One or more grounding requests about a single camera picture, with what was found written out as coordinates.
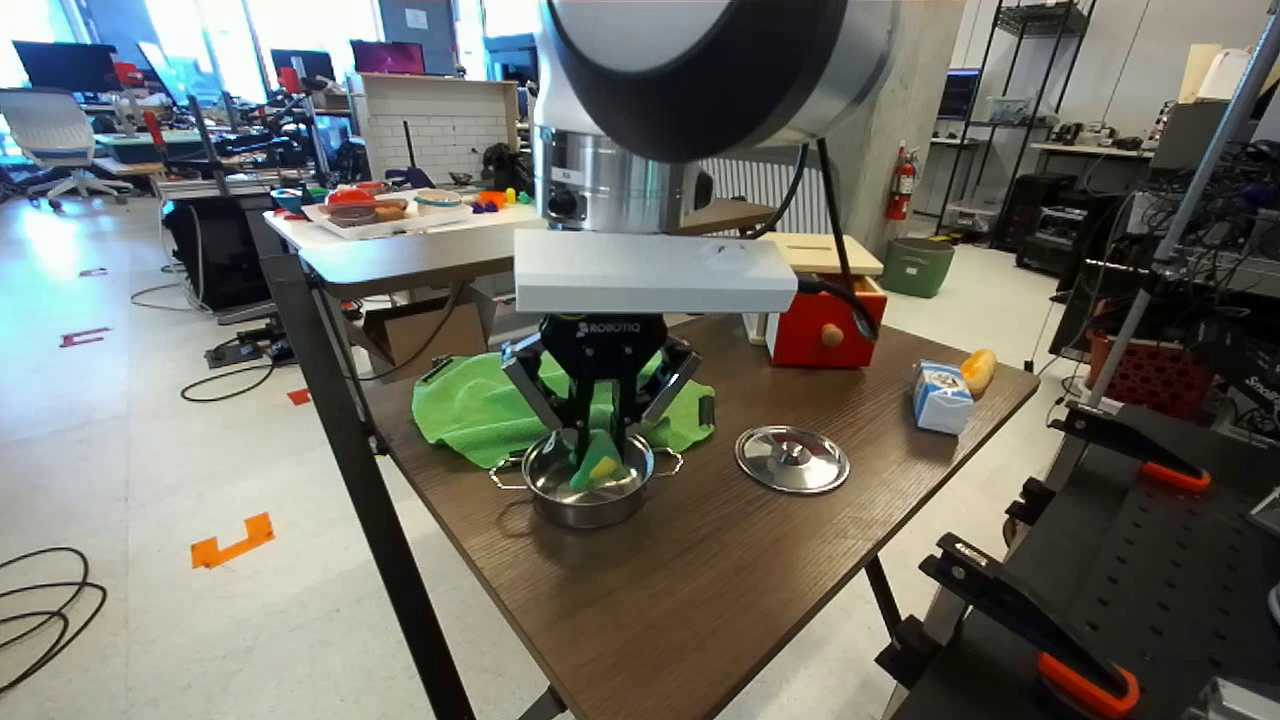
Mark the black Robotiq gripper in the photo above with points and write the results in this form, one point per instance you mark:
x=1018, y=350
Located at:
x=601, y=354

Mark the green stuffed animal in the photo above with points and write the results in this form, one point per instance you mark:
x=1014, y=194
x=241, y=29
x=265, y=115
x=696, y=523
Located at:
x=599, y=471

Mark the small steel pot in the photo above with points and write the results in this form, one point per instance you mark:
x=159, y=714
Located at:
x=586, y=506

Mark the steel pot lid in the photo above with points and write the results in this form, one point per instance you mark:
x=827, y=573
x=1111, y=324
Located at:
x=792, y=461

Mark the green cloth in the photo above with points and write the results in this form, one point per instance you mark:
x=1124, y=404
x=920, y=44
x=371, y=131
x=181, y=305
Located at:
x=467, y=404

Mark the cardboard box under table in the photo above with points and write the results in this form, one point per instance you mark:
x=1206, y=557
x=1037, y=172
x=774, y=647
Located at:
x=421, y=332

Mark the red wooden drawer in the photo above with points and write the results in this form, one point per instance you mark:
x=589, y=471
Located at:
x=812, y=332

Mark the black metal table leg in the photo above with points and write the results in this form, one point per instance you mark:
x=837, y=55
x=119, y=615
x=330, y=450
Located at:
x=342, y=425

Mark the white table with toys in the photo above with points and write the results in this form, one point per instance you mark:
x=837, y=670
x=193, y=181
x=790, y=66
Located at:
x=403, y=214

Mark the white grid divider panel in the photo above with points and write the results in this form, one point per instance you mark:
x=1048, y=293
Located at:
x=442, y=125

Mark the green plastic bin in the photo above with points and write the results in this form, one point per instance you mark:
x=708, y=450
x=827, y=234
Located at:
x=917, y=267

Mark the blue white milk carton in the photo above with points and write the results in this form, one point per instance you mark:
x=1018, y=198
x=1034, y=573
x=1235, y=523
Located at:
x=940, y=401

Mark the red fire extinguisher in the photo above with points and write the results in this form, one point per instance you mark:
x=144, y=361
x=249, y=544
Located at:
x=903, y=186

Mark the yellow toy bread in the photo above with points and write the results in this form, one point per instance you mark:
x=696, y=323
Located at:
x=983, y=369

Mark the dark computer monitor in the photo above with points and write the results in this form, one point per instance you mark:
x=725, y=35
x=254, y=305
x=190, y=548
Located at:
x=391, y=56
x=67, y=66
x=306, y=68

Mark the orange floor marker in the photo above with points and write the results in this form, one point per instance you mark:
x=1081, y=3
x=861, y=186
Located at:
x=228, y=542

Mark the black orange bar clamp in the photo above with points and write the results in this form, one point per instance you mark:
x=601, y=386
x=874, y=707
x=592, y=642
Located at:
x=1025, y=625
x=1135, y=454

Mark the black metal shelf rack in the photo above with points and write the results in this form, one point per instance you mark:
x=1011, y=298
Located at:
x=1023, y=120

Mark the red perforated crate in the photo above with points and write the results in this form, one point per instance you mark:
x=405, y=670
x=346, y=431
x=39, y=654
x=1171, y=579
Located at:
x=1154, y=379

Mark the white swivel chair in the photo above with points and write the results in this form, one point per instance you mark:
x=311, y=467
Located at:
x=63, y=141

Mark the black perforated mounting board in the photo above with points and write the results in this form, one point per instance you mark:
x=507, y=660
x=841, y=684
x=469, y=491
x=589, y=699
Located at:
x=1174, y=586

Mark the silver metal pole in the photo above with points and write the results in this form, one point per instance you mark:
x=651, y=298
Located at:
x=1186, y=186

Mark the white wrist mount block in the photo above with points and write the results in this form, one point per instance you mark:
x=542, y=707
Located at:
x=652, y=275

